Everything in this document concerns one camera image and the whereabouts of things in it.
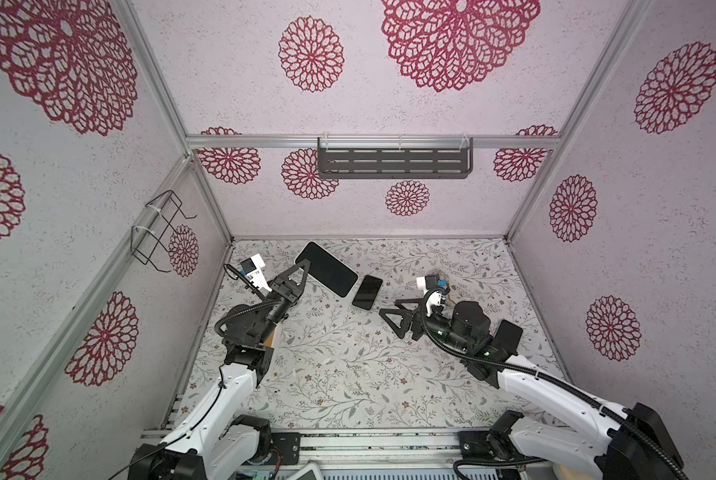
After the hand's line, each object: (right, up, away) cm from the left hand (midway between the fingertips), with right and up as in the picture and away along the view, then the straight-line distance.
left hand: (311, 263), depth 68 cm
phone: (+3, -1, 0) cm, 4 cm away
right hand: (+18, -10, +2) cm, 21 cm away
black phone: (+14, -10, +35) cm, 39 cm away
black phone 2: (+60, -23, +29) cm, 70 cm away
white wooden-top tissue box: (-15, -22, +19) cm, 33 cm away
